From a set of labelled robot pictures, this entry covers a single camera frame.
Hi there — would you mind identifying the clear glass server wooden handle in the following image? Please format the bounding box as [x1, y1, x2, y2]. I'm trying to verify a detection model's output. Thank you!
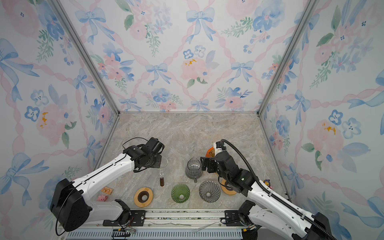
[159, 157, 169, 187]

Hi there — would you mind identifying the wooden dripper ring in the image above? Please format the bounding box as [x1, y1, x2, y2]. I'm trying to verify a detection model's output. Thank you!
[133, 187, 154, 208]
[220, 179, 238, 196]

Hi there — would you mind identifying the green glass dripper cone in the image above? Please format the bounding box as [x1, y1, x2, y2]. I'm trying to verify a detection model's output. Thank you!
[171, 184, 190, 204]

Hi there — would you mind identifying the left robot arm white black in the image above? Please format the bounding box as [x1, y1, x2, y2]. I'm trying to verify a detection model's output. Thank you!
[50, 138, 165, 232]

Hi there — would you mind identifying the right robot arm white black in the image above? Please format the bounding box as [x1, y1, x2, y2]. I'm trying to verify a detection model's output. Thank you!
[200, 151, 335, 240]

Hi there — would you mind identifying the orange coffee filter pack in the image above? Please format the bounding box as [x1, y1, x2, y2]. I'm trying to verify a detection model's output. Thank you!
[206, 147, 216, 158]

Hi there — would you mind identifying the grey glass dripper cone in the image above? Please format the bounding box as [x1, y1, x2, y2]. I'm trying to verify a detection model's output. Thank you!
[199, 181, 221, 203]

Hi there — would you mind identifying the grey glass carafe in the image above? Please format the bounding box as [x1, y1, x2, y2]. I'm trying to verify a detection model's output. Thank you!
[185, 158, 203, 183]

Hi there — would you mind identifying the small colourful doll toy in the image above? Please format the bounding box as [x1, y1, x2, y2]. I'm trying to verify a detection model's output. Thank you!
[263, 179, 271, 188]

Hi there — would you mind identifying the pink pig toy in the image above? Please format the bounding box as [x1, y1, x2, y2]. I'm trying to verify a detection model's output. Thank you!
[97, 195, 108, 202]

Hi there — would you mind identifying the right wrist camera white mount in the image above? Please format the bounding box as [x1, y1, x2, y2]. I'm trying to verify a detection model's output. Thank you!
[214, 141, 227, 155]

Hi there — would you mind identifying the black corrugated cable conduit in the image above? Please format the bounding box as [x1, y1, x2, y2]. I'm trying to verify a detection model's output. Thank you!
[220, 139, 338, 240]

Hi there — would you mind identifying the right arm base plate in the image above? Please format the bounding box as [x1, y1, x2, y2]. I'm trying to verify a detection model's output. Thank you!
[222, 210, 250, 227]

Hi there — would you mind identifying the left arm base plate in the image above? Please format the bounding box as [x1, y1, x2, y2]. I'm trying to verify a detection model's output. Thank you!
[103, 210, 147, 227]

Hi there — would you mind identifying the aluminium mounting rail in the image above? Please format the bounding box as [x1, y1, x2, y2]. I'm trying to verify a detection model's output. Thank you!
[56, 207, 316, 240]

